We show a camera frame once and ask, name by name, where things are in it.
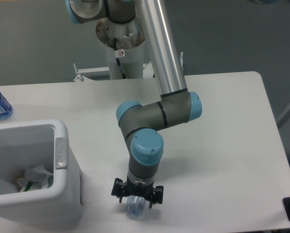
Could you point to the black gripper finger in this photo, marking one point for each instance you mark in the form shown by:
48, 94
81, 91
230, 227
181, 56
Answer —
155, 195
120, 189

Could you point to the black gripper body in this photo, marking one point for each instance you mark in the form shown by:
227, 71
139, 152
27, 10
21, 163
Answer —
140, 190

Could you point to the clear plastic bottle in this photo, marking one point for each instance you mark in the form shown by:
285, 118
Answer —
136, 208

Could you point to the white paper wrapper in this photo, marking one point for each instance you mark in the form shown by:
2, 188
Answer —
37, 174

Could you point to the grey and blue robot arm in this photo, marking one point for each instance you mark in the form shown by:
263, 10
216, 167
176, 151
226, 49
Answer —
140, 124

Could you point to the trash inside the can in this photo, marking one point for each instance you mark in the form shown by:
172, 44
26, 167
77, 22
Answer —
27, 185

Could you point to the white plastic trash can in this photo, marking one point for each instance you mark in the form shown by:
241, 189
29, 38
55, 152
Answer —
29, 144

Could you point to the white metal base frame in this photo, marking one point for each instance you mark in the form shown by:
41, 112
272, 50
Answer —
103, 73

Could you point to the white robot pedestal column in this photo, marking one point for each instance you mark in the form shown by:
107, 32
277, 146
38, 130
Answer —
124, 47

